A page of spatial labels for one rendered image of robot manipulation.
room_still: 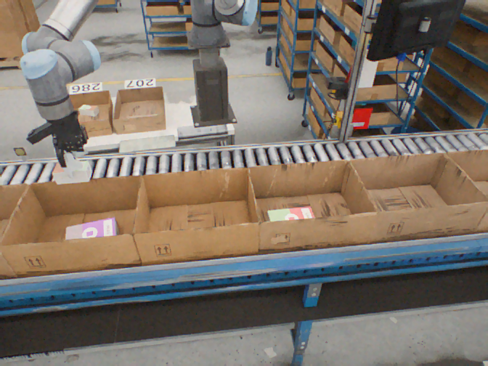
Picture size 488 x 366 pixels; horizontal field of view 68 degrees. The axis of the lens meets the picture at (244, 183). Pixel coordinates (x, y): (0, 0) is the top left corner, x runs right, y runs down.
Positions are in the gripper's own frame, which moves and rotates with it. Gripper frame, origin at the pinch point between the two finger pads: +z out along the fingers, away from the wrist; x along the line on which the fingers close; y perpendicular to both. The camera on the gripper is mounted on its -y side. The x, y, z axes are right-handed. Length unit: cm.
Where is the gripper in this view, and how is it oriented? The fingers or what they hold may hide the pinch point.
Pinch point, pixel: (71, 168)
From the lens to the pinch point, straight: 129.7
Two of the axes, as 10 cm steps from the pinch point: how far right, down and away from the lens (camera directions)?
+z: 0.0, 7.6, 6.4
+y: 9.9, -0.7, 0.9
